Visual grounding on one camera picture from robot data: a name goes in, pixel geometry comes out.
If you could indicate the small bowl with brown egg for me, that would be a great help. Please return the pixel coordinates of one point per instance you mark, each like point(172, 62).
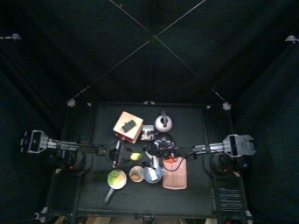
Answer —
point(137, 174)

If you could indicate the white text label sticker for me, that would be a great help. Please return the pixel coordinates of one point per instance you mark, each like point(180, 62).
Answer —
point(229, 200)

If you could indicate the wooden toy drawer box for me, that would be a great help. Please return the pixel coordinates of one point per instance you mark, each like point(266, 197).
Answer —
point(129, 127)

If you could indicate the small silver toy toaster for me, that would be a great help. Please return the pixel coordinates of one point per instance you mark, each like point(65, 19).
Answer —
point(148, 132)

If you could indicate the silver toy kettle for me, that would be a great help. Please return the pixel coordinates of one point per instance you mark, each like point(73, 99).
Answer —
point(164, 123)

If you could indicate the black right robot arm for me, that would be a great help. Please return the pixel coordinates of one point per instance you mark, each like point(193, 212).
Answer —
point(234, 145)

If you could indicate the blue bowl with white item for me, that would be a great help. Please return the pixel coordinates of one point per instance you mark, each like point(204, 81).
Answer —
point(153, 175)

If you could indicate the pink cutting board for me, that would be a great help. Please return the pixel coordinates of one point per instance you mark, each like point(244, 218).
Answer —
point(176, 178)

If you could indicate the orange toy carrot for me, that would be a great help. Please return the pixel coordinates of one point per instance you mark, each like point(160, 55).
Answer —
point(172, 159)

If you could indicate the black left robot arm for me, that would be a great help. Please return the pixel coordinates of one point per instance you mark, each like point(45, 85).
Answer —
point(58, 144)

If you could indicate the yellow green toy corn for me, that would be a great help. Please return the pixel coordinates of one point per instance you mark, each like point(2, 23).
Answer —
point(137, 156)

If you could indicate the grey frame corner bracket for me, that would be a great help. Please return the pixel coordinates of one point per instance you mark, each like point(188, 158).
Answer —
point(71, 102)
point(226, 105)

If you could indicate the black cloth backdrop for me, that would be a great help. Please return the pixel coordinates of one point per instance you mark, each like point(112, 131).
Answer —
point(148, 52)

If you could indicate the silver frying pan with greens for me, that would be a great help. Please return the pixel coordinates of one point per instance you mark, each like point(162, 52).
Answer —
point(117, 179)

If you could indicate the metal frame clamp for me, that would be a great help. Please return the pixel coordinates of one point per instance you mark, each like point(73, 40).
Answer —
point(292, 38)
point(14, 37)

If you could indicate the black round toy pot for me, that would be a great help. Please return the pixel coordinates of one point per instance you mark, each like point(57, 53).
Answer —
point(164, 139)

